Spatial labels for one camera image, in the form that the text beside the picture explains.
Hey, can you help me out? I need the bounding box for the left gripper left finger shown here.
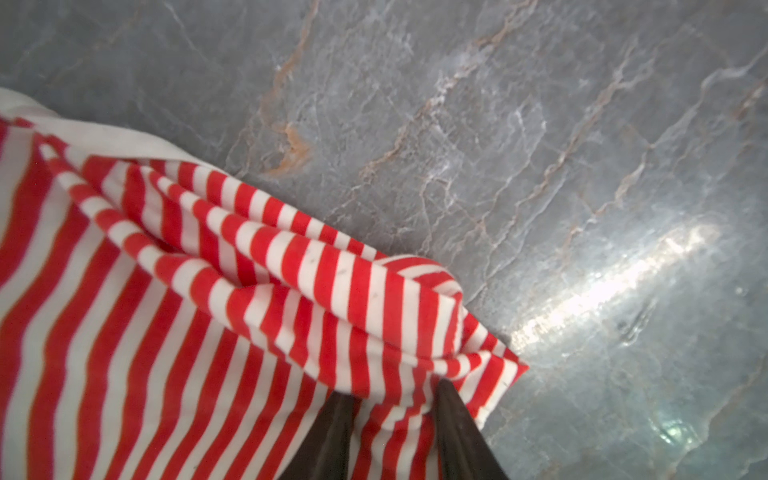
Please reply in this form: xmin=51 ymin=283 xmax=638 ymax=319
xmin=279 ymin=392 xmax=355 ymax=480

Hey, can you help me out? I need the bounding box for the red white striped tank top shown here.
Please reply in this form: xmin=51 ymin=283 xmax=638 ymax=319
xmin=1 ymin=89 xmax=526 ymax=479

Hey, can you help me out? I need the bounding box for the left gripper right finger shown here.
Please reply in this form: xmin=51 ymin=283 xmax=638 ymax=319
xmin=433 ymin=379 xmax=509 ymax=480

